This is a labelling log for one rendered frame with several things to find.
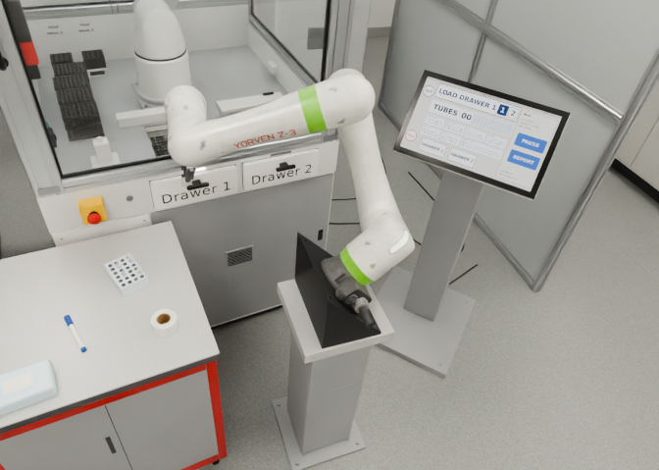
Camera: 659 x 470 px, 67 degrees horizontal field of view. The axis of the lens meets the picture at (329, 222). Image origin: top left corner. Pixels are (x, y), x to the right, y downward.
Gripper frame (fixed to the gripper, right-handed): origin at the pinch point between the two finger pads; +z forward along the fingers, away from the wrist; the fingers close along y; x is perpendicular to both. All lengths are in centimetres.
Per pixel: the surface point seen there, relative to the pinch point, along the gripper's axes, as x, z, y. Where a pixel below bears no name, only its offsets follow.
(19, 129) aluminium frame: -41.7, -20.5, -12.5
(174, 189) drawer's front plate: -4.2, 5.9, -0.3
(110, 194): -23.6, 4.8, -2.6
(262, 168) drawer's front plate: 27.0, 4.4, -0.8
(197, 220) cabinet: 2.8, 22.7, 3.9
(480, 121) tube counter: 98, -24, 16
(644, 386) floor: 176, 55, 123
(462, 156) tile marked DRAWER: 90, -16, 23
